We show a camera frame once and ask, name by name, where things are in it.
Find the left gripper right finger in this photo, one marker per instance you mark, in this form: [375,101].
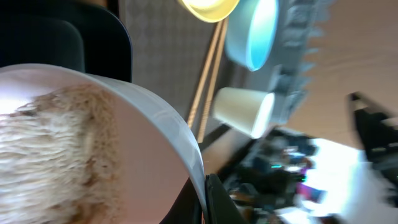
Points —
[377,137]

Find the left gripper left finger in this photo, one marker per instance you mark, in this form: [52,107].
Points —
[220,207]

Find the white cup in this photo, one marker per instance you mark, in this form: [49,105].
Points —
[247,111]

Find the wooden chopstick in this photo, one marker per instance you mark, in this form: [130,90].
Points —
[215,65]
[204,73]

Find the white bowl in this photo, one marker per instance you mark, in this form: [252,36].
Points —
[163,180]

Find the light blue bowl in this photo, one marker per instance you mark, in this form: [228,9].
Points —
[251,32]

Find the rice food scraps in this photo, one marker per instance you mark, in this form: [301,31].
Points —
[60,159]

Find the yellow plate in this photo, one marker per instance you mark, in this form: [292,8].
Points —
[209,11]

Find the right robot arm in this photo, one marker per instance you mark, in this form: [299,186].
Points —
[291,178]

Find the grey dishwasher rack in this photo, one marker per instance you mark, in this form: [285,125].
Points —
[296,26]

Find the brown serving tray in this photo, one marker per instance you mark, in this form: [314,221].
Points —
[169,50]

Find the black plastic tray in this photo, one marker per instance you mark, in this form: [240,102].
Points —
[72,34]

